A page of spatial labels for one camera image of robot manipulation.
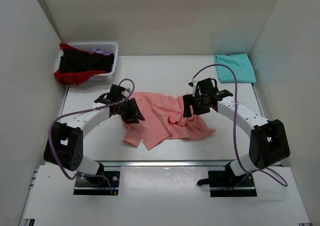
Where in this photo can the lavender t shirt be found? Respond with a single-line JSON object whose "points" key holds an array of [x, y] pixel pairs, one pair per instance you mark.
{"points": [[97, 50]]}

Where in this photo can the black t shirt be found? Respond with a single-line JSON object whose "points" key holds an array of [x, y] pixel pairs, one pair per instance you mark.
{"points": [[73, 61]]}

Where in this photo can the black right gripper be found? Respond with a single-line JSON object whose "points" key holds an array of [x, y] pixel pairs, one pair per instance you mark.
{"points": [[189, 100]]}

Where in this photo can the red t shirt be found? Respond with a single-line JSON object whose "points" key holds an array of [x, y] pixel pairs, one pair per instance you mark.
{"points": [[73, 78]]}

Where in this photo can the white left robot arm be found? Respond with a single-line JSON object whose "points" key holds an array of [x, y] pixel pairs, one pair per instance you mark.
{"points": [[65, 144]]}

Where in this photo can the white plastic basket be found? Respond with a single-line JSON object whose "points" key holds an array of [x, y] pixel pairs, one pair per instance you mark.
{"points": [[87, 47]]}

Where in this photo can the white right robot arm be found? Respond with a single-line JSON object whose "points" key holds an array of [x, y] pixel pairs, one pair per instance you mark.
{"points": [[268, 143]]}

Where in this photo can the folded teal t shirt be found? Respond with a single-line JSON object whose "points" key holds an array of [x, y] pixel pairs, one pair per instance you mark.
{"points": [[240, 65]]}

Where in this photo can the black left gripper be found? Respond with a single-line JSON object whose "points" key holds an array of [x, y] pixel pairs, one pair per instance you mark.
{"points": [[135, 112]]}

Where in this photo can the pink t shirt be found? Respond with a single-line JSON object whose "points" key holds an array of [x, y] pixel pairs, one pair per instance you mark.
{"points": [[163, 120]]}

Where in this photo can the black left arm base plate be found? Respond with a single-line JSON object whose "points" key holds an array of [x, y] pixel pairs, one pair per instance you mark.
{"points": [[98, 186]]}

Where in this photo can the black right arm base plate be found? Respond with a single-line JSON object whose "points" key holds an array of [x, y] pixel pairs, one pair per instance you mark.
{"points": [[221, 184]]}

